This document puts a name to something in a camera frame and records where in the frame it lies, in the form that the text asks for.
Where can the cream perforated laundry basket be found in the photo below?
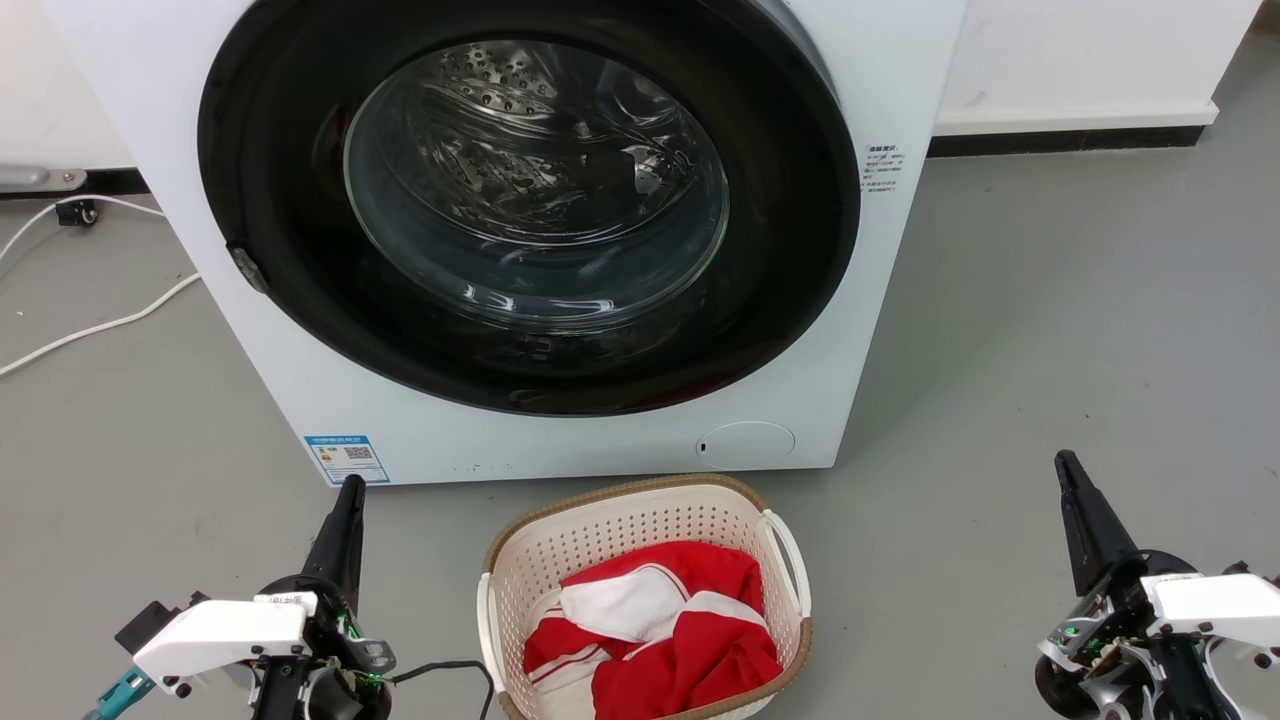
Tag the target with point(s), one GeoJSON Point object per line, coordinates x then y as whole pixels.
{"type": "Point", "coordinates": [620, 525]}

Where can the blue energy label sticker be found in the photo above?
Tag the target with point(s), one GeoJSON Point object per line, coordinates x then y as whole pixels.
{"type": "Point", "coordinates": [346, 458]}

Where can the black round washer door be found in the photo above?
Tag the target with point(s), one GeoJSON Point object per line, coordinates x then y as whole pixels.
{"type": "Point", "coordinates": [780, 260]}

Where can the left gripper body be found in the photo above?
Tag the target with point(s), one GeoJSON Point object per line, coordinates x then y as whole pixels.
{"type": "Point", "coordinates": [340, 640]}

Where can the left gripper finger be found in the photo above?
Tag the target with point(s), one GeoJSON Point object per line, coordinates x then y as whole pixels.
{"type": "Point", "coordinates": [352, 550]}
{"type": "Point", "coordinates": [328, 550]}

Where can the white front-load washing machine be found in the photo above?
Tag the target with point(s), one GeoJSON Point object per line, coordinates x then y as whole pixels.
{"type": "Point", "coordinates": [880, 330]}

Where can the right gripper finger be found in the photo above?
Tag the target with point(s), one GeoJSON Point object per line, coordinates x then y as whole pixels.
{"type": "Point", "coordinates": [1110, 535]}
{"type": "Point", "coordinates": [1080, 530]}

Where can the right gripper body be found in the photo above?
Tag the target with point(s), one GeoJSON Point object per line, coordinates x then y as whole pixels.
{"type": "Point", "coordinates": [1110, 640]}

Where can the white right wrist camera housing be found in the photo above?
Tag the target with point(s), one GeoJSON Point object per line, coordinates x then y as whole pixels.
{"type": "Point", "coordinates": [1215, 600]}

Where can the red and white garment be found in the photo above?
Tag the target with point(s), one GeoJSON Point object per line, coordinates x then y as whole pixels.
{"type": "Point", "coordinates": [690, 650]}

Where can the round white filter cover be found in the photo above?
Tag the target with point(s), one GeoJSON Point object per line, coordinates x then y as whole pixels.
{"type": "Point", "coordinates": [748, 443]}

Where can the grey metal floor bracket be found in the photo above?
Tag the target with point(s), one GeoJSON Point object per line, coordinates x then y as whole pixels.
{"type": "Point", "coordinates": [40, 179]}

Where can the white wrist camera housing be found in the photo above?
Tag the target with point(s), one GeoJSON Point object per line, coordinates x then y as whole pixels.
{"type": "Point", "coordinates": [1215, 600]}
{"type": "Point", "coordinates": [225, 635]}

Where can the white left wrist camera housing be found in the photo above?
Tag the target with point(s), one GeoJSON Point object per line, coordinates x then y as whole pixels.
{"type": "Point", "coordinates": [225, 635]}

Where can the white text sticker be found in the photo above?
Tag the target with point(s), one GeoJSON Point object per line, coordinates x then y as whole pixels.
{"type": "Point", "coordinates": [884, 167]}

